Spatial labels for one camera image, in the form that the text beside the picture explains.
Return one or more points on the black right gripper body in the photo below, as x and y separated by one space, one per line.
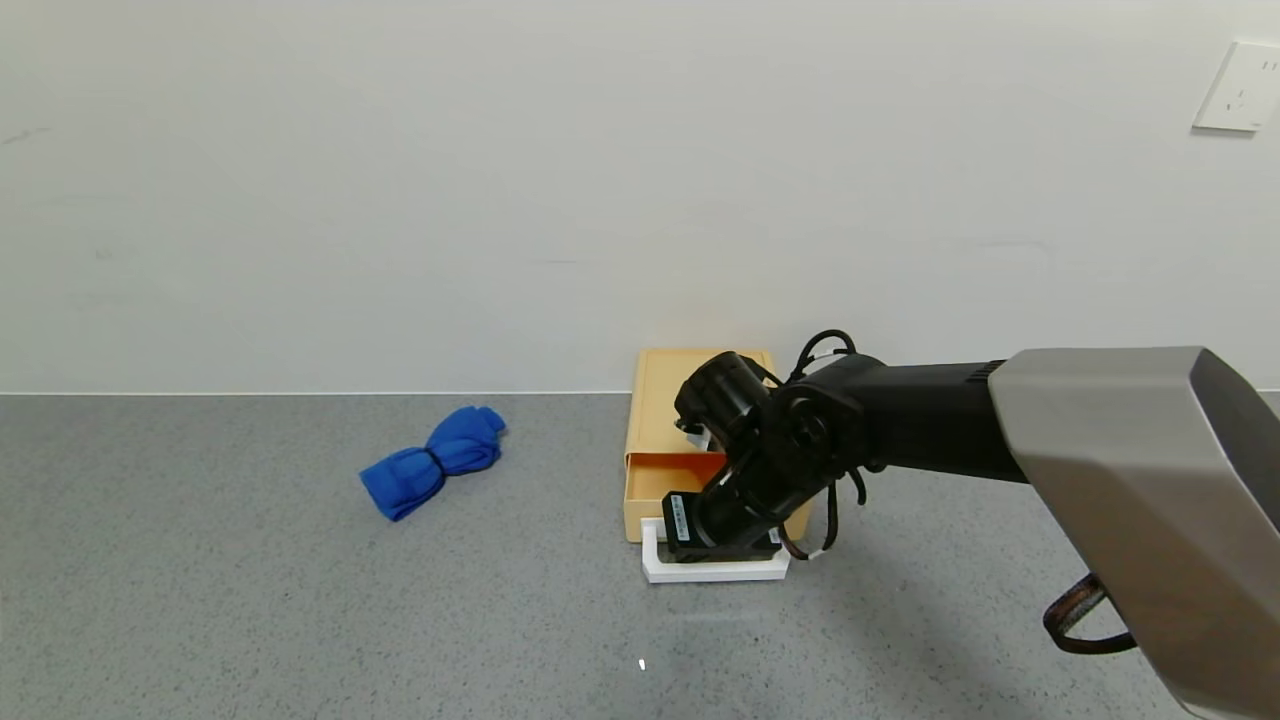
686 527

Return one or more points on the blue rolled cloth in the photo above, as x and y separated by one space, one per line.
440 460

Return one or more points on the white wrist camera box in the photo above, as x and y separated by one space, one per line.
696 435

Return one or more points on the white wall outlet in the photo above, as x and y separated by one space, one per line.
1245 88

